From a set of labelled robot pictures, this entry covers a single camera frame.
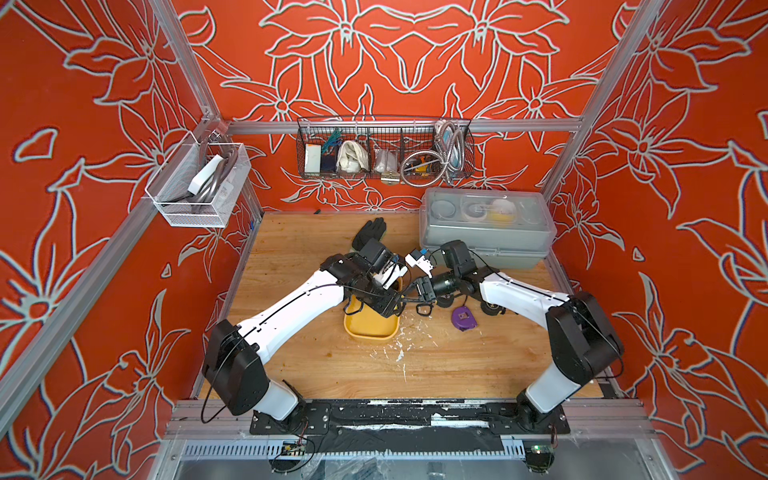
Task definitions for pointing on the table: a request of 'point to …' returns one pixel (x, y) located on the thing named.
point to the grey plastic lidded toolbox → (502, 229)
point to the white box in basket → (312, 158)
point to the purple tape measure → (463, 319)
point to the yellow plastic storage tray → (367, 323)
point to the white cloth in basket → (352, 158)
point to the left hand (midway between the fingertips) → (393, 300)
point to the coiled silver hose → (426, 168)
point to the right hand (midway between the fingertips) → (397, 301)
